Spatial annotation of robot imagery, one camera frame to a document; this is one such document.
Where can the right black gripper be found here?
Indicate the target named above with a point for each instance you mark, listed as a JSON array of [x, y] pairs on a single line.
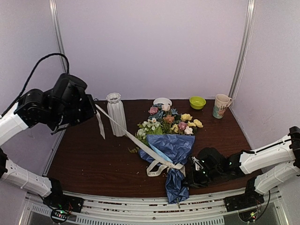
[[191, 172]]

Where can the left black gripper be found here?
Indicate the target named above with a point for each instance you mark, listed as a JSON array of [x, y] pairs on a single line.
[[90, 107]]

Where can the dark blue wrapping paper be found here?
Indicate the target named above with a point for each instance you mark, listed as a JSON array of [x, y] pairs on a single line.
[[178, 148]]

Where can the beige printed ribbon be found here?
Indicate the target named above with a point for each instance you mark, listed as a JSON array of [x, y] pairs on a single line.
[[158, 165]]

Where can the pink orange white flower stem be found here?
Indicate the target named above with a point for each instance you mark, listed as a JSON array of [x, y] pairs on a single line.
[[166, 124]]

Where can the light blue wrapping paper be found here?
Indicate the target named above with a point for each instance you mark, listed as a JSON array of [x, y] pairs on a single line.
[[160, 153]]

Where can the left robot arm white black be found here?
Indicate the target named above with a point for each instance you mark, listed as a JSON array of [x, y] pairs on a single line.
[[29, 128]]

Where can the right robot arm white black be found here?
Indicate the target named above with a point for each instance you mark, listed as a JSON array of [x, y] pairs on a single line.
[[283, 155]]

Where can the white ribbed ceramic vase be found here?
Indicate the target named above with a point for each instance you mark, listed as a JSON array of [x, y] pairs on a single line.
[[116, 111]]

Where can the yellow flower bunch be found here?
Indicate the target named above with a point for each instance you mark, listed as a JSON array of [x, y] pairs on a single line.
[[186, 125]]

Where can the right circuit board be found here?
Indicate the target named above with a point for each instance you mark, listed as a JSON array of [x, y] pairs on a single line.
[[250, 216]]

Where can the circuit board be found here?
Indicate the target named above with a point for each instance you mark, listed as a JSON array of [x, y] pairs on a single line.
[[59, 216], [250, 216]]

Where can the green plastic bowl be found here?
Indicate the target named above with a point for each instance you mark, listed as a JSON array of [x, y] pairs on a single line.
[[197, 102]]

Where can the floral ceramic mug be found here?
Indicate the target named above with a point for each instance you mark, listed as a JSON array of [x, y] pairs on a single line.
[[222, 102]]

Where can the white green leafy flower bunch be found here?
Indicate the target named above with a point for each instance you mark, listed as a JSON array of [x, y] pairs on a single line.
[[148, 127]]

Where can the blue pink flower bunch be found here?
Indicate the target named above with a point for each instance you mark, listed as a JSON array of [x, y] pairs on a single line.
[[160, 111]]

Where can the white ceramic bowl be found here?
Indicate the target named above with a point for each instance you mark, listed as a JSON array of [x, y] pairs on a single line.
[[163, 101]]

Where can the left circuit board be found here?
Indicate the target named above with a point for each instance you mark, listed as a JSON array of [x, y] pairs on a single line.
[[59, 216]]

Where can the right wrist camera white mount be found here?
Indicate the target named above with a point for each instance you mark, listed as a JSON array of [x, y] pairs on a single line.
[[197, 164]]

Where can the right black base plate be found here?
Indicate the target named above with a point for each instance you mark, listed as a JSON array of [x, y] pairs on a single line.
[[239, 202]]

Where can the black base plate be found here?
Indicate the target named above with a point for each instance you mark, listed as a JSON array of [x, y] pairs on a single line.
[[66, 202], [239, 202]]

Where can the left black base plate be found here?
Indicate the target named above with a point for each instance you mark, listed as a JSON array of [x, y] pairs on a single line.
[[66, 202]]

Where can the right aluminium corner post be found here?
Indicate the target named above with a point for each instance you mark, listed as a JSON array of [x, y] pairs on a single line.
[[247, 33]]

